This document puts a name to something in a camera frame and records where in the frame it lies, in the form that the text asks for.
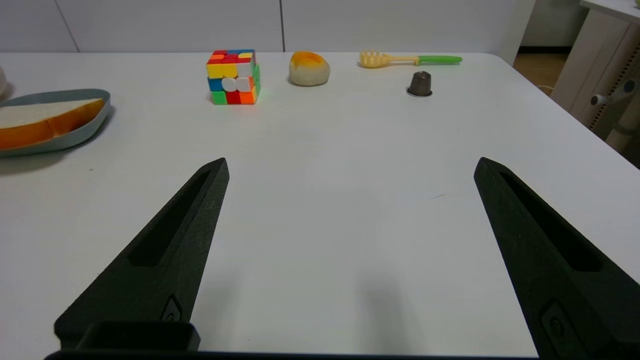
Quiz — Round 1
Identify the yellow pasta spoon green handle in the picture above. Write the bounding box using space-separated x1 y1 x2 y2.
359 50 463 69

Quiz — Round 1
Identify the white bread slice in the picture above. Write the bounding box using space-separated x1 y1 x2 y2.
0 98 106 151

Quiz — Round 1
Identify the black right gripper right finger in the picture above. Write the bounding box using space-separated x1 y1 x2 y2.
474 157 640 360

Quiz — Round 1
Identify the small dark grey knob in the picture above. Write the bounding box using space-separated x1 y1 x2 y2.
406 71 433 97

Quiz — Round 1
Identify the round orange-topped bun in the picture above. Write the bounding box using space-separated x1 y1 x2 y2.
289 51 331 87

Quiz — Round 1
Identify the multicoloured Rubik's cube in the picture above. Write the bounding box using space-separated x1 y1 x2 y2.
206 49 261 106

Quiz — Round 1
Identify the white side desk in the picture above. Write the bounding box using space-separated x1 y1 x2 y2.
550 0 640 153

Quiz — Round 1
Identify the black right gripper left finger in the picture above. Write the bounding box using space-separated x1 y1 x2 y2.
54 157 230 351

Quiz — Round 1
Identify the grey square plate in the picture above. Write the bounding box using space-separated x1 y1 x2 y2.
0 89 112 158

